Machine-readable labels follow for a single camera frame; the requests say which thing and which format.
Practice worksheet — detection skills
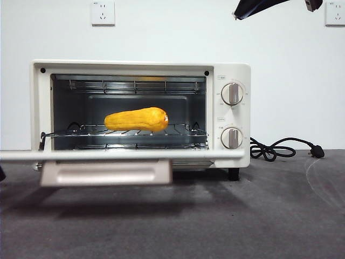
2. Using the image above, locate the cream Toshiba toaster oven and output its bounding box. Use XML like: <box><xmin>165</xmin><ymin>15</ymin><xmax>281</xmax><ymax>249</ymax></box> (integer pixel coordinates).
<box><xmin>30</xmin><ymin>59</ymin><xmax>251</xmax><ymax>181</ymax></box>

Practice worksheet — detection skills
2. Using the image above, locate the glass oven door with handle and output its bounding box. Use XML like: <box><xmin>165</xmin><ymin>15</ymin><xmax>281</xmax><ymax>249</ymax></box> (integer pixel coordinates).
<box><xmin>0</xmin><ymin>149</ymin><xmax>246</xmax><ymax>187</ymax></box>

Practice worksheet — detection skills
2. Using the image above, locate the yellow corn cob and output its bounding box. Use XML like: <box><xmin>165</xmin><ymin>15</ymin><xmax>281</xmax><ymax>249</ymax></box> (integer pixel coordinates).
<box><xmin>103</xmin><ymin>107</ymin><xmax>169</xmax><ymax>133</ymax></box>

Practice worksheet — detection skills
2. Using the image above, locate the cream round oven knob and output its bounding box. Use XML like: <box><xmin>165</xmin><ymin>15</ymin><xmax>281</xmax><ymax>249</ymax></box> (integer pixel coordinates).
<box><xmin>220</xmin><ymin>83</ymin><xmax>245</xmax><ymax>106</ymax></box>
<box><xmin>220</xmin><ymin>126</ymin><xmax>244</xmax><ymax>150</ymax></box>

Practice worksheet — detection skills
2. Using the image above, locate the white wall socket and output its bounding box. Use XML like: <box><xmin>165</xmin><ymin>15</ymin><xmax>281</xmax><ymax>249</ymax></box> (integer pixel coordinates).
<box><xmin>325</xmin><ymin>1</ymin><xmax>345</xmax><ymax>27</ymax></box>
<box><xmin>91</xmin><ymin>1</ymin><xmax>116</xmax><ymax>27</ymax></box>

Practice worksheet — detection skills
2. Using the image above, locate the black power cable with plug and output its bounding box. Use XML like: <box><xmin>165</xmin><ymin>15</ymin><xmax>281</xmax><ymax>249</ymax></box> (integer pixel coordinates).
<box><xmin>250</xmin><ymin>137</ymin><xmax>326</xmax><ymax>162</ymax></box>

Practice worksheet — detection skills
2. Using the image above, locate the metal wire oven rack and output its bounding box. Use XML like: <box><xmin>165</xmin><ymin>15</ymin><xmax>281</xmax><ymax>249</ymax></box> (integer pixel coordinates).
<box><xmin>40</xmin><ymin>124</ymin><xmax>210</xmax><ymax>139</ymax></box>

